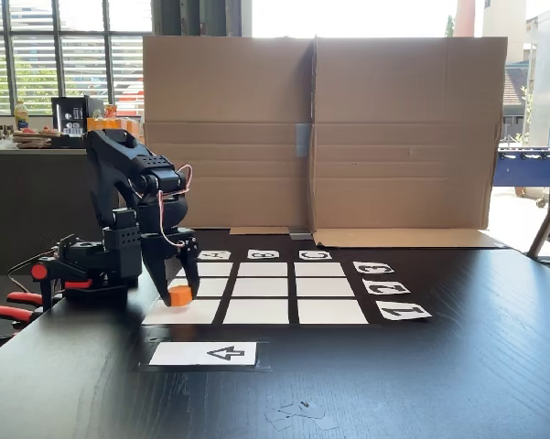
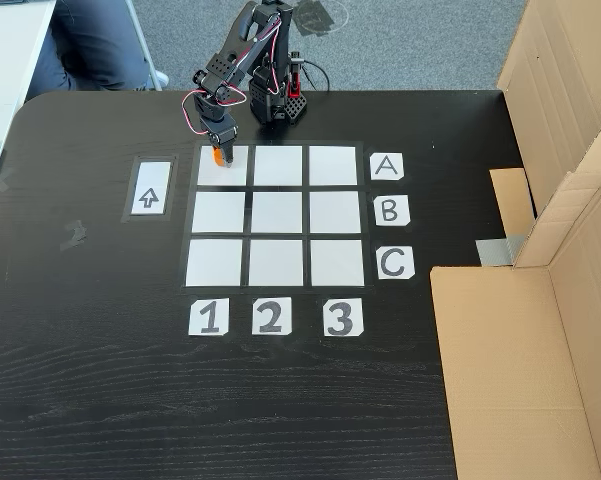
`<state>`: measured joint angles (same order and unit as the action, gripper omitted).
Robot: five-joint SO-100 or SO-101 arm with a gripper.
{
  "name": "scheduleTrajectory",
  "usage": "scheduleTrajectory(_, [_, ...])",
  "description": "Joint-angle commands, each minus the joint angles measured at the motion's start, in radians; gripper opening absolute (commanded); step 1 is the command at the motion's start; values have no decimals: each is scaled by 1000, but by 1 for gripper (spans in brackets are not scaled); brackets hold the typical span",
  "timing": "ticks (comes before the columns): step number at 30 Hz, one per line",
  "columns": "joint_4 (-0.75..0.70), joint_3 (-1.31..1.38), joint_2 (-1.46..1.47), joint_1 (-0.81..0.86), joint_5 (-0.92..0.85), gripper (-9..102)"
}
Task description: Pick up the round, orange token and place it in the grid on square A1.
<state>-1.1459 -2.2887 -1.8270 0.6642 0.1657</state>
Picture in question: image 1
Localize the orange round token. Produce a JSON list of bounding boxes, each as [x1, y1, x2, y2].
[[168, 284, 195, 308]]

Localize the white nine-square grid sheet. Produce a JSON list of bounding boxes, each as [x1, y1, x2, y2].
[[140, 260, 382, 327]]

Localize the white arrow paper sheet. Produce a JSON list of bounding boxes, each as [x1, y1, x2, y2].
[[148, 341, 259, 367]]

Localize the black clamp with red knob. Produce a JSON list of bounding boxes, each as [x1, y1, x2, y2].
[[29, 254, 96, 313]]

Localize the orange juice cartons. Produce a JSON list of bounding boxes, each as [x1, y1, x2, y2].
[[86, 103, 142, 138]]

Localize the dark counter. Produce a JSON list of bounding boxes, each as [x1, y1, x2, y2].
[[0, 146, 146, 276]]

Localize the tray of food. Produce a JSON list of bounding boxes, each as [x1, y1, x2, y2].
[[9, 126, 64, 150]]

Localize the yellow drink bottle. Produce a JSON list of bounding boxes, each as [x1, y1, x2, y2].
[[13, 99, 30, 132]]

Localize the clear tape scraps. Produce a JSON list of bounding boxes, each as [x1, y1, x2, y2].
[[264, 400, 340, 432]]

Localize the paper label number 3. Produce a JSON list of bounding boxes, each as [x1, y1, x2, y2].
[[352, 261, 396, 276]]

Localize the paper label number 2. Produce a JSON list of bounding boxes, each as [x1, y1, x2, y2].
[[361, 280, 413, 296]]

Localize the paper label number 1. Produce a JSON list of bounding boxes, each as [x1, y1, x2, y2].
[[375, 300, 434, 322]]

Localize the blue foosball table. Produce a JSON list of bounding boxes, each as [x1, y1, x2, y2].
[[491, 145, 550, 209]]

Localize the metal table leg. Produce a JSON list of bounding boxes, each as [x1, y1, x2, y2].
[[525, 173, 550, 262]]

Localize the red and white servo cable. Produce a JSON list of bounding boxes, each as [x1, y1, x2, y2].
[[156, 164, 194, 251]]

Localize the brown cardboard box wall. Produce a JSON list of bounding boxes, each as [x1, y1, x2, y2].
[[142, 35, 316, 236], [307, 35, 510, 251]]

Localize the red handled spring clamp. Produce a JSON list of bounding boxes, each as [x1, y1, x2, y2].
[[0, 290, 46, 345]]

